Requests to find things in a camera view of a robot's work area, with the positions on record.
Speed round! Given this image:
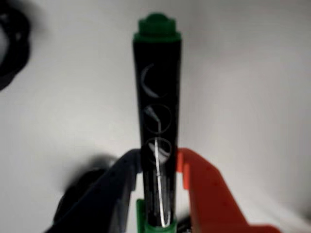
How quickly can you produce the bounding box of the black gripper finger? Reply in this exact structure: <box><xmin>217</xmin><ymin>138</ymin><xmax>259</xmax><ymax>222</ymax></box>
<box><xmin>46</xmin><ymin>148</ymin><xmax>143</xmax><ymax>233</ymax></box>

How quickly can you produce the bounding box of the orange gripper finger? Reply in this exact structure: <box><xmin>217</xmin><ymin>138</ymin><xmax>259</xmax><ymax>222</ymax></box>
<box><xmin>177</xmin><ymin>147</ymin><xmax>285</xmax><ymax>233</ymax></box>

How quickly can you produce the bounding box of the green capped black marker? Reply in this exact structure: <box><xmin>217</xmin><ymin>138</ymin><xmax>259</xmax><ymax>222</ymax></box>
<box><xmin>132</xmin><ymin>12</ymin><xmax>182</xmax><ymax>233</ymax></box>

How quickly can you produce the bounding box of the black AA battery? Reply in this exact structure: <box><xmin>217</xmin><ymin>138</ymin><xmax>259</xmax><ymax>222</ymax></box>
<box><xmin>176</xmin><ymin>215</ymin><xmax>194</xmax><ymax>233</ymax></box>

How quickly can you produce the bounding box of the coiled black usb cable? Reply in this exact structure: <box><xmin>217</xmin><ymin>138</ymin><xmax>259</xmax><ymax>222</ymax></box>
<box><xmin>0</xmin><ymin>7</ymin><xmax>32</xmax><ymax>91</ymax></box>

